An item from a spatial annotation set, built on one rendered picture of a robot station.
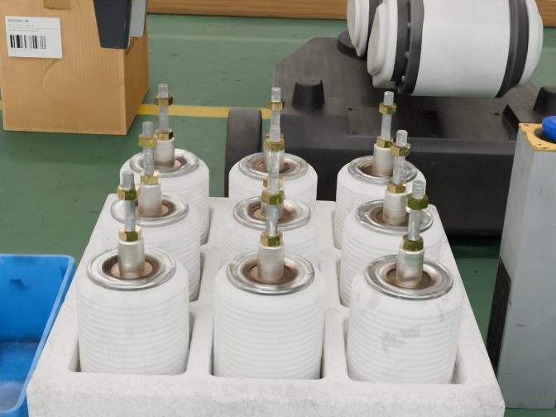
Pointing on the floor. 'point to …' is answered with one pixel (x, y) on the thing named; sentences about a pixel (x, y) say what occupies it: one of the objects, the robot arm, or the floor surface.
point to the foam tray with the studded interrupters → (476, 387)
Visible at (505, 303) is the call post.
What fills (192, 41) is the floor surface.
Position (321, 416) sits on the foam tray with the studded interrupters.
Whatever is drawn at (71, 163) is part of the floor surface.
